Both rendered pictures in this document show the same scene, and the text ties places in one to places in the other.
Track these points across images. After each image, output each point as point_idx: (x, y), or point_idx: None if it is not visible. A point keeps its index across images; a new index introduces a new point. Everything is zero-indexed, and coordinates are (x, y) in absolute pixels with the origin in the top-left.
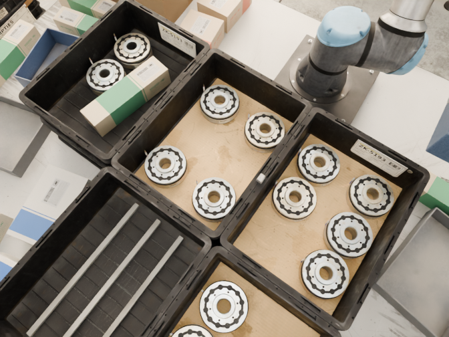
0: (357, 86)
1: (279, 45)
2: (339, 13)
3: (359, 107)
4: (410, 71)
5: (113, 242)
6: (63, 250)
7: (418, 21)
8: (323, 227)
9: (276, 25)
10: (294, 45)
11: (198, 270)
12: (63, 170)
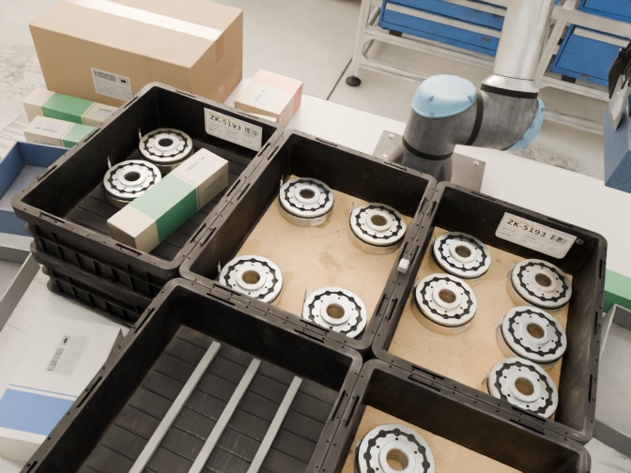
0: (466, 179)
1: (350, 147)
2: (437, 82)
3: None
4: (518, 163)
5: (188, 405)
6: (104, 431)
7: (529, 80)
8: (494, 335)
9: (340, 127)
10: (369, 145)
11: (353, 397)
12: (76, 320)
